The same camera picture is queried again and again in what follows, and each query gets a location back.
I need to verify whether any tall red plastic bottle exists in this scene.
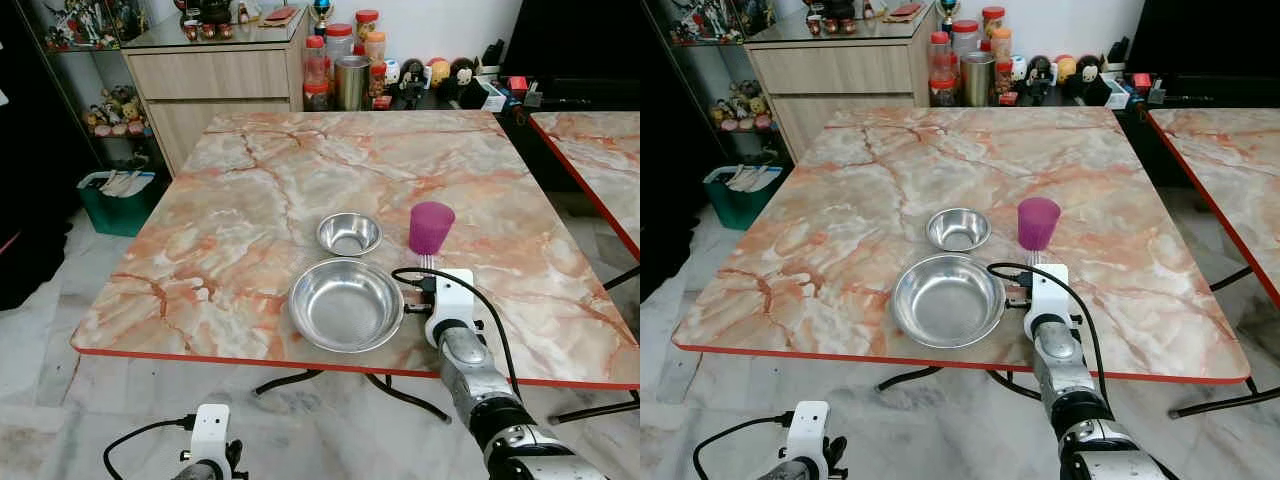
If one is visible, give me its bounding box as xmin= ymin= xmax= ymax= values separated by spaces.
xmin=303 ymin=35 xmax=331 ymax=112
xmin=929 ymin=31 xmax=957 ymax=108

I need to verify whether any wooden drawer cabinet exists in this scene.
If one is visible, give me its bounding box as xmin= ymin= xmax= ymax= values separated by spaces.
xmin=745 ymin=4 xmax=939 ymax=163
xmin=122 ymin=8 xmax=311 ymax=173

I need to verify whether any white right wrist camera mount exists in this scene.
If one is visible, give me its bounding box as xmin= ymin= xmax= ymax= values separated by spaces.
xmin=425 ymin=268 xmax=477 ymax=347
xmin=1026 ymin=264 xmax=1072 ymax=323

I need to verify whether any large marble pattern table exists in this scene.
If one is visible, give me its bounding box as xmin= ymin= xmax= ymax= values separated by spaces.
xmin=70 ymin=110 xmax=641 ymax=425
xmin=672 ymin=106 xmax=1280 ymax=419

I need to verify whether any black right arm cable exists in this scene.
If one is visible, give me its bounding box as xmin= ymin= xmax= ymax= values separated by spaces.
xmin=987 ymin=261 xmax=1111 ymax=401
xmin=391 ymin=266 xmax=521 ymax=396

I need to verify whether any small steel bowl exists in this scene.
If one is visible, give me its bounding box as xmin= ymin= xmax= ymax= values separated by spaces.
xmin=926 ymin=207 xmax=992 ymax=253
xmin=316 ymin=212 xmax=383 ymax=258

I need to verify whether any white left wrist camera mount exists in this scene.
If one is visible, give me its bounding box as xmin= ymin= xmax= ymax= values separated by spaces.
xmin=192 ymin=404 xmax=233 ymax=471
xmin=789 ymin=401 xmax=831 ymax=467

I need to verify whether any black television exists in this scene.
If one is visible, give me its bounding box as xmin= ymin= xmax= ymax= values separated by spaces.
xmin=1128 ymin=0 xmax=1280 ymax=78
xmin=500 ymin=0 xmax=641 ymax=83

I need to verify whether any green plastic bin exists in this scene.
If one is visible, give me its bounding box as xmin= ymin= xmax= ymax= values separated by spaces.
xmin=703 ymin=164 xmax=793 ymax=232
xmin=78 ymin=169 xmax=161 ymax=239

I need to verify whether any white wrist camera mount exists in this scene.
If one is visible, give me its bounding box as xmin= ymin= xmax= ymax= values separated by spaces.
xmin=789 ymin=401 xmax=831 ymax=467
xmin=425 ymin=268 xmax=477 ymax=347
xmin=192 ymin=404 xmax=233 ymax=471
xmin=1026 ymin=264 xmax=1072 ymax=323

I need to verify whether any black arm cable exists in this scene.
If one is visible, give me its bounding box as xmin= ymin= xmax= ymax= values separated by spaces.
xmin=103 ymin=417 xmax=197 ymax=480
xmin=692 ymin=411 xmax=796 ymax=480
xmin=987 ymin=261 xmax=1111 ymax=401
xmin=391 ymin=266 xmax=521 ymax=396

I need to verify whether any clear jar red lid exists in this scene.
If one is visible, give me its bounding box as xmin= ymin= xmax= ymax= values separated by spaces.
xmin=325 ymin=24 xmax=355 ymax=67
xmin=951 ymin=20 xmax=982 ymax=61

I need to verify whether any steel tumbler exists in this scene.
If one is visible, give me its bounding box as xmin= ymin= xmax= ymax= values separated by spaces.
xmin=961 ymin=51 xmax=997 ymax=108
xmin=335 ymin=55 xmax=373 ymax=112

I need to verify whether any glass display shelf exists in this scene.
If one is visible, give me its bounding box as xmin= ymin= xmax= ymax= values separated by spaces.
xmin=18 ymin=0 xmax=161 ymax=166
xmin=648 ymin=0 xmax=791 ymax=161

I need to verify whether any marble pattern side table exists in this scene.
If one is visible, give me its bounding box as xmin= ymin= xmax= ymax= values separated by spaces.
xmin=1147 ymin=107 xmax=1280 ymax=309
xmin=529 ymin=110 xmax=641 ymax=263

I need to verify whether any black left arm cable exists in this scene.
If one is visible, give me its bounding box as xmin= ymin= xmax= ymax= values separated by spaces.
xmin=692 ymin=411 xmax=796 ymax=480
xmin=103 ymin=417 xmax=197 ymax=480

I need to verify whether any purple plastic cup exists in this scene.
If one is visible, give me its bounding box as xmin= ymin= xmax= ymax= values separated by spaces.
xmin=1017 ymin=197 xmax=1062 ymax=252
xmin=408 ymin=201 xmax=456 ymax=256

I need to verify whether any large steel bowl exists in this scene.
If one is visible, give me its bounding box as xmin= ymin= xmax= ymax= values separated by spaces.
xmin=288 ymin=258 xmax=405 ymax=354
xmin=891 ymin=253 xmax=1006 ymax=350

